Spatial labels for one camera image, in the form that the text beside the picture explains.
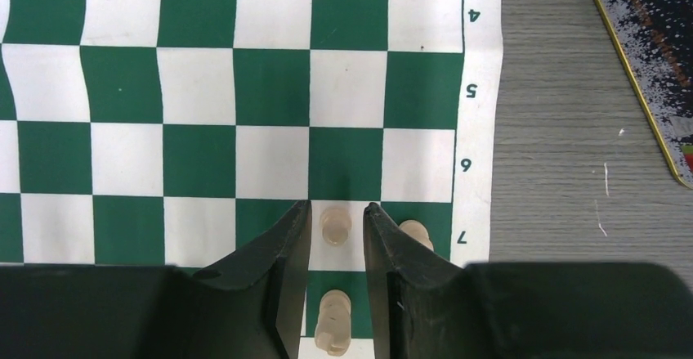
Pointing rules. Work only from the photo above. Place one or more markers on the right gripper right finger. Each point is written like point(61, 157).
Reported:
point(423, 306)

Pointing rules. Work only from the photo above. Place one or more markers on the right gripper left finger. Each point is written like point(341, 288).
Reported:
point(248, 304)

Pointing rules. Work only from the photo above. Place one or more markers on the light wooden pawn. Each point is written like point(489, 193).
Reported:
point(418, 231)
point(335, 224)

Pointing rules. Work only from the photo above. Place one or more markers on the light wooden chess piece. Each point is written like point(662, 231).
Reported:
point(333, 328)

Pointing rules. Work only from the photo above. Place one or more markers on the gold metal tin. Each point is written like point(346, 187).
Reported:
point(653, 39)

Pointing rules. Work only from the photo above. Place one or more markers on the green white chess board mat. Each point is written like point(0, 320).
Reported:
point(153, 132)

